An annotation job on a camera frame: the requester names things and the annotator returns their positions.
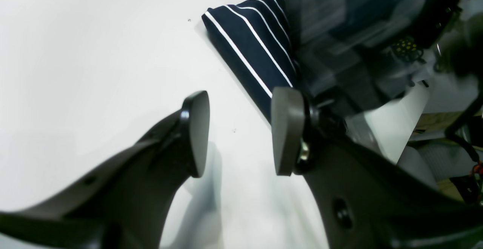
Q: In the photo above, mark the left gripper black left finger side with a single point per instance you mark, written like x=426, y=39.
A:
x=123, y=203

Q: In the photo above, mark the left gripper black right finger side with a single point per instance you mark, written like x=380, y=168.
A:
x=365, y=201

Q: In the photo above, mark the black robot arm right side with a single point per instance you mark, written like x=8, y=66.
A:
x=360, y=54

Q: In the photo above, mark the navy white striped T-shirt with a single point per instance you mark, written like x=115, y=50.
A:
x=253, y=39

